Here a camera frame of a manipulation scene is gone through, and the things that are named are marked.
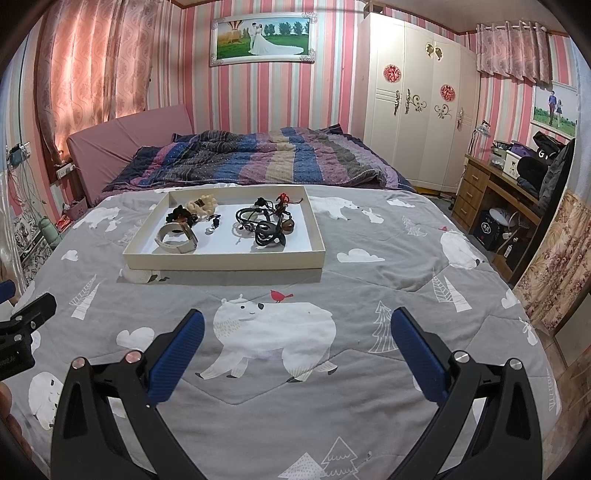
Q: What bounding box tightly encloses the striped quilt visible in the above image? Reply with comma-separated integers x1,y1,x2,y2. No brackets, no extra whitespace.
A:
102,123,415,193

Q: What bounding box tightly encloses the white shallow box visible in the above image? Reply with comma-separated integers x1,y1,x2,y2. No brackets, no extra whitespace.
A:
122,185,327,271

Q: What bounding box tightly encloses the black leather bracelet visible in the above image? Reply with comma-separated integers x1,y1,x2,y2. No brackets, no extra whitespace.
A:
235,206,274,232

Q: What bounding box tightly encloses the black box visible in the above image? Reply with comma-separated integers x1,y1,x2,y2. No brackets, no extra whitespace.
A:
473,209,502,253

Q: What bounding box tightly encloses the beige watch band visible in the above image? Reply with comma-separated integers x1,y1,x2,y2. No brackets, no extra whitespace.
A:
156,222,199,255

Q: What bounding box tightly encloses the floral patterned box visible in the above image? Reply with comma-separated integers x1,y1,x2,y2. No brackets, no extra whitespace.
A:
11,216,52,278

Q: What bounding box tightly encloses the black hair claw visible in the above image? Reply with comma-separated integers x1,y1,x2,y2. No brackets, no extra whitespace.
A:
254,220,290,248

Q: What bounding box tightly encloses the small white box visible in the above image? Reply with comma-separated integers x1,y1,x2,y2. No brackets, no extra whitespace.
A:
503,150,526,179

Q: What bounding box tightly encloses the red cord bracelet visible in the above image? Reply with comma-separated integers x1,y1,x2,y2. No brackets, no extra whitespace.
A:
274,192,306,216

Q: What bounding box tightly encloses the wall poster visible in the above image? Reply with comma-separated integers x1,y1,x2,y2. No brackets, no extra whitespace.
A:
530,80,579,140

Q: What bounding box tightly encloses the grey printed blanket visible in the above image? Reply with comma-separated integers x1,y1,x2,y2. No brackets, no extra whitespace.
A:
9,182,565,480

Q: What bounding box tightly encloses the black bag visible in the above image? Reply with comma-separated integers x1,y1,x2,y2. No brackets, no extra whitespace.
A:
516,131,567,193

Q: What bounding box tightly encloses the dark jacket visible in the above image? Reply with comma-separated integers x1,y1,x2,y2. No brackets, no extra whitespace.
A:
537,137,576,214

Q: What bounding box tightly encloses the white fan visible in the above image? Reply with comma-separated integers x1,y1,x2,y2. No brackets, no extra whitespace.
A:
489,207,523,241

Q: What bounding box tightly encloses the framed wall picture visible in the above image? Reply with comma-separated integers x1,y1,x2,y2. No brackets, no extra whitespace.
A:
209,12,319,68

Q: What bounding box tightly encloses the pink mattress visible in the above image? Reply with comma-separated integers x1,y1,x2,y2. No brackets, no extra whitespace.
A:
66,103,195,206

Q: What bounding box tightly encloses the white wardrobe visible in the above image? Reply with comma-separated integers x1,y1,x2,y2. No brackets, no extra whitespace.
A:
357,11,481,198

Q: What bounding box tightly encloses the desk lamp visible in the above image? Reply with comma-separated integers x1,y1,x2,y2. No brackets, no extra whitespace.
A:
468,119,493,158

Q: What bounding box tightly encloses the floral panel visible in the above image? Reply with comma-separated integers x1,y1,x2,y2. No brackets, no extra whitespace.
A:
512,188,591,334

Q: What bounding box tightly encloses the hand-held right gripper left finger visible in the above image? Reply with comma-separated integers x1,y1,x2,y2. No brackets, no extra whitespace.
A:
50,308,206,480

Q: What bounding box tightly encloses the long pink curtain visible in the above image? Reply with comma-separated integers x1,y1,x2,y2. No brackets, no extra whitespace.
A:
34,0,186,168

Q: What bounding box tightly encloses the short pink curtain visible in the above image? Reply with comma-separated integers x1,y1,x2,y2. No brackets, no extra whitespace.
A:
475,20,553,87

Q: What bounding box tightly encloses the black scrunchie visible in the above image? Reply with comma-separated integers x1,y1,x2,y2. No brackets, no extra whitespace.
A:
165,206,195,225

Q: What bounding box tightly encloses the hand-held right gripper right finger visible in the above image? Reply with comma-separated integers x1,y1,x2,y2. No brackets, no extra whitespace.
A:
383,307,542,480

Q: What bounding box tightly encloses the green bottle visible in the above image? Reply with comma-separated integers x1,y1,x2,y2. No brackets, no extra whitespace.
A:
39,216,64,251

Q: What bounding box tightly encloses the wooden desk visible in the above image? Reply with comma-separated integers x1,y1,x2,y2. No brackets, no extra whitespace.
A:
452,154,556,278

